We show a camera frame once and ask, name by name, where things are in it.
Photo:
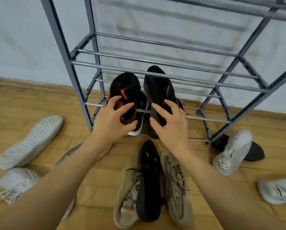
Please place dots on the person's right hand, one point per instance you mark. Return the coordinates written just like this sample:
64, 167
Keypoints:
174, 131

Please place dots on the person's left hand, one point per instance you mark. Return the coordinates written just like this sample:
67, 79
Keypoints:
107, 126

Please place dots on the person's right middle finger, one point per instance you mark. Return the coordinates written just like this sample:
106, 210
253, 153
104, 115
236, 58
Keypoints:
171, 105

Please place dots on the person's right thumb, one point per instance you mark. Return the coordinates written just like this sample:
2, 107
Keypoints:
156, 125

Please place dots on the person's left thumb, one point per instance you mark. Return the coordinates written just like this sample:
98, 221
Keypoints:
130, 128

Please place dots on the person's left middle finger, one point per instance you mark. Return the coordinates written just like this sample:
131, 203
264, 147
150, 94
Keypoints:
113, 102

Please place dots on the black sneaker with dark sole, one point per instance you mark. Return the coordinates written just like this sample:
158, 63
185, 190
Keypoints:
158, 89

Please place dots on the person's left forearm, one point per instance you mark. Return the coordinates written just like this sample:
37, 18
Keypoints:
49, 186

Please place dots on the person's right forearm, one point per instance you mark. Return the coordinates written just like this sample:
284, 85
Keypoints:
217, 189

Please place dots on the black sneaker with red marks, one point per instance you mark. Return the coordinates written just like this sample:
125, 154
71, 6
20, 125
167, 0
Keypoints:
149, 184

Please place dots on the grey metal shoe rack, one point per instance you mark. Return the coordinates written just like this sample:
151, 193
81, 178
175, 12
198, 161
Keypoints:
68, 57

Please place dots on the grey sneaker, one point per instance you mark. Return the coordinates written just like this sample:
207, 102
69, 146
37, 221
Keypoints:
69, 152

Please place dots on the beige sneaker with black laces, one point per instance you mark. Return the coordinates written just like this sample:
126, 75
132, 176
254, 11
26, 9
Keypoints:
127, 196

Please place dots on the taupe sneaker with beige laces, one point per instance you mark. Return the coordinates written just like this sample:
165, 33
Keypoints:
177, 191

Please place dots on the white sneaker with green accents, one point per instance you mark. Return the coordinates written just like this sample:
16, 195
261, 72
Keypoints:
232, 153

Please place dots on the white sneaker with ridged sole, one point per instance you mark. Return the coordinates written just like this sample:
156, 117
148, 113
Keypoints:
30, 142

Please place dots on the plain black sneaker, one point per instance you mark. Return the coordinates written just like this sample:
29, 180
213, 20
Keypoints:
255, 152

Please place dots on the white laced sneaker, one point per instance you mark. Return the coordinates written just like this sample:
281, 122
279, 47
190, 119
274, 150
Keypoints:
15, 183

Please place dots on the white sneaker with black label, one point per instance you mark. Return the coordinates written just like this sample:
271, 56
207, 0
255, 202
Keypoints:
277, 191

